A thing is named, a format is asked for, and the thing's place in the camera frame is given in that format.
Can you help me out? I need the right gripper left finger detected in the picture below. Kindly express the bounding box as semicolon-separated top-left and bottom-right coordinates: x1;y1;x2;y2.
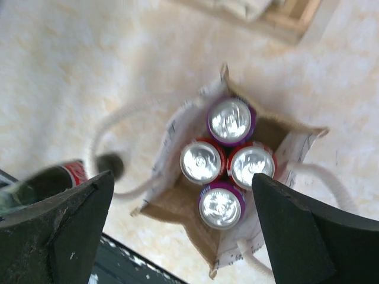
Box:
1;171;114;283

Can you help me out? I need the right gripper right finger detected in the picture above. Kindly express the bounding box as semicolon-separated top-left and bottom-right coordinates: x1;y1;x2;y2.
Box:
252;173;378;284

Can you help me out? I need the glass cola bottle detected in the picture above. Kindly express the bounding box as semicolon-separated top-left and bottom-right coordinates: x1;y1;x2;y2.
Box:
1;160;89;221

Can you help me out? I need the purple Fanta can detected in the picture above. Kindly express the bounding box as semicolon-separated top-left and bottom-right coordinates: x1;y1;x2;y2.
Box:
198;182;246;230
205;96;256;147

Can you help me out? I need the red cola can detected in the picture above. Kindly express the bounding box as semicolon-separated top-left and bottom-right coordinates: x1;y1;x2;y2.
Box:
179;137;227;185
226;141;277;191

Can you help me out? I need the wooden clothes rack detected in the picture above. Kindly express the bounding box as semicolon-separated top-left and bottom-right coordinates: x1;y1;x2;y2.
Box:
168;0;323;47

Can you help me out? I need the folded beige cloth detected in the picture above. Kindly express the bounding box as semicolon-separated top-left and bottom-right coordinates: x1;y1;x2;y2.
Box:
201;0;273;21

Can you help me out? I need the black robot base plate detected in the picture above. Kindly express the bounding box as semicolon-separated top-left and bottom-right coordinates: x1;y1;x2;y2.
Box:
88;233;186;284

